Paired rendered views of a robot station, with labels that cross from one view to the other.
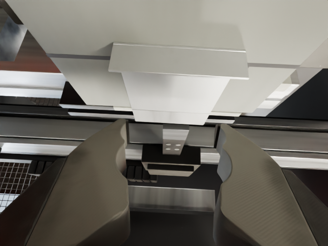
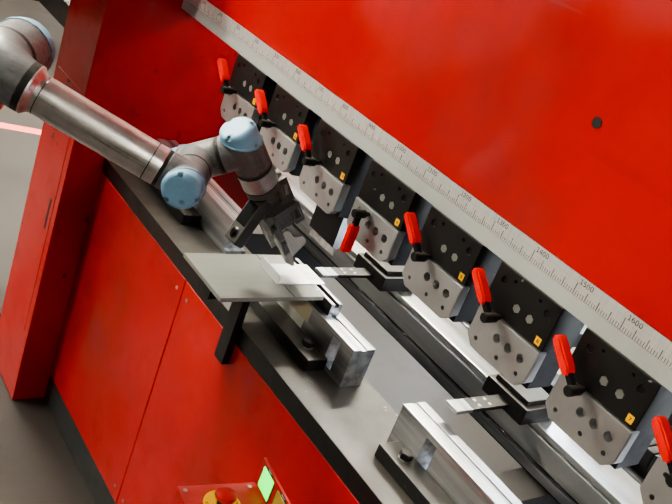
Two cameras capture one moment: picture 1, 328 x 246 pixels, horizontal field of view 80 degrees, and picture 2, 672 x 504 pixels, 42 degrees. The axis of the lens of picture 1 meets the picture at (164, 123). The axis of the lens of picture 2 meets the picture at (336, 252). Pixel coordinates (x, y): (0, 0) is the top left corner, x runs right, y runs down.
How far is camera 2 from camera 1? 1.84 m
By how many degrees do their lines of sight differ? 44
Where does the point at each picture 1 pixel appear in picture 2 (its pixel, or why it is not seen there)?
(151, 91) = (293, 278)
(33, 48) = (326, 338)
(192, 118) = (304, 268)
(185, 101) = (292, 270)
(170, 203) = (321, 238)
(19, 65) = (332, 331)
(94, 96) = (313, 292)
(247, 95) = (275, 259)
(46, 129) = (450, 362)
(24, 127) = (464, 377)
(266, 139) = not seen: hidden behind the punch
